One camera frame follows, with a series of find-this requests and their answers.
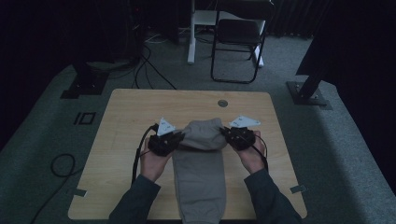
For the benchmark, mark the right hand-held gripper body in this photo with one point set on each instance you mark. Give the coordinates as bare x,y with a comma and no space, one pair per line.
241,137

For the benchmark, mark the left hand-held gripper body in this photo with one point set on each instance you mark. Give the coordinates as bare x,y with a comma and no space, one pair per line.
163,141

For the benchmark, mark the grey pants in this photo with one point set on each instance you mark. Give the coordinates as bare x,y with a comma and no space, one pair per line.
199,174

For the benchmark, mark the person's right hand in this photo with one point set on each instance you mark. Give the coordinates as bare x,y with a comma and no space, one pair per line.
252,158

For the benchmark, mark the person's left hand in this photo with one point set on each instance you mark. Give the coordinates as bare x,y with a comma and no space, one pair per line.
154,165

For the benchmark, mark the round grey table grommet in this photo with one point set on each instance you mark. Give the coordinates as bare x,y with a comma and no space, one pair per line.
223,103

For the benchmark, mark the grey tape strip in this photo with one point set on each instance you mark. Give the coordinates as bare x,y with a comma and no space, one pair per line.
298,188
80,192

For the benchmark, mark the black metal stand base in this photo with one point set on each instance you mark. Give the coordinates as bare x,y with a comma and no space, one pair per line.
85,82
308,93

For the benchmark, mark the black folding chair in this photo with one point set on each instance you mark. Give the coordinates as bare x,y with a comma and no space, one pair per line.
238,34

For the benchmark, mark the white desk frame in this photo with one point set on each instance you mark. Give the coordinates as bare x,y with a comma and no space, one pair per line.
193,34

